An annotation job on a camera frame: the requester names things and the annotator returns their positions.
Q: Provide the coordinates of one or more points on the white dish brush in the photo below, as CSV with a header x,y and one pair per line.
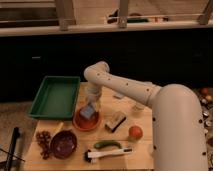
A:
x,y
90,155

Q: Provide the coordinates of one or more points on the dark purple bowl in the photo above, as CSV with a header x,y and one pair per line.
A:
x,y
63,144

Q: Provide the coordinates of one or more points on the orange red apple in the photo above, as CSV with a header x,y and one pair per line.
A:
x,y
135,133

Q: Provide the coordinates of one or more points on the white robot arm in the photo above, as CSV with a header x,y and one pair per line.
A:
x,y
179,142

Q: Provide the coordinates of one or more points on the grey blue sponge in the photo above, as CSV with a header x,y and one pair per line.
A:
x,y
118,96

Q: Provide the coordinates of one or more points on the white paper cup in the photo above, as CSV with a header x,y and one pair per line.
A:
x,y
138,107

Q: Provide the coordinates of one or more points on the green cucumber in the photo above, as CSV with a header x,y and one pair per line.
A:
x,y
105,143

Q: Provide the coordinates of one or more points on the bunch of red grapes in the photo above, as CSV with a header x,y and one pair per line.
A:
x,y
43,140

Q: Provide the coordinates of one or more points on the green plastic tray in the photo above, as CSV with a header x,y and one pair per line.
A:
x,y
56,98

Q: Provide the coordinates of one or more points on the wooden block brush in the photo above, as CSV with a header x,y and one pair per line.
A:
x,y
115,121

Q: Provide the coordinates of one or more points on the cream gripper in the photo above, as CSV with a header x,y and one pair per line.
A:
x,y
93,97

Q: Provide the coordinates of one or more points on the red orange bowl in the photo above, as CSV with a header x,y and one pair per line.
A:
x,y
86,125

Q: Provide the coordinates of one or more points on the spice bottle cluster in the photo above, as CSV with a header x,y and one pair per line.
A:
x,y
206,100

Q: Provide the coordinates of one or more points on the black tripod stand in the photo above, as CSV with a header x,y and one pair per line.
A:
x,y
12,160

